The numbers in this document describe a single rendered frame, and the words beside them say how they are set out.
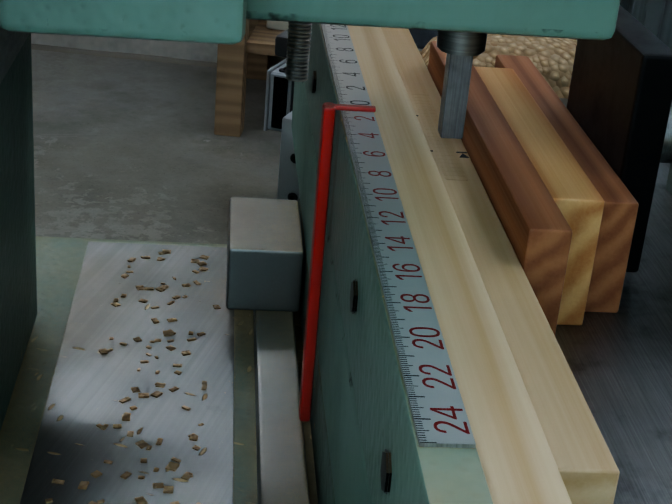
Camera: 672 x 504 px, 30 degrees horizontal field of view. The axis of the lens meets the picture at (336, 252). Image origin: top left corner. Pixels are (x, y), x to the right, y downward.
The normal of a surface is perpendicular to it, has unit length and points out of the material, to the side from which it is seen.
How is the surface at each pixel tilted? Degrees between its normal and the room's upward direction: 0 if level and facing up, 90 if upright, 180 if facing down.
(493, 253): 0
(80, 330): 0
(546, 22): 90
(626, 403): 0
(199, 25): 90
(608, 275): 90
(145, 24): 90
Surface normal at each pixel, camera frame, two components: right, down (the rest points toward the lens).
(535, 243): 0.07, 0.42
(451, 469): 0.08, -0.91
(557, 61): 0.16, -0.51
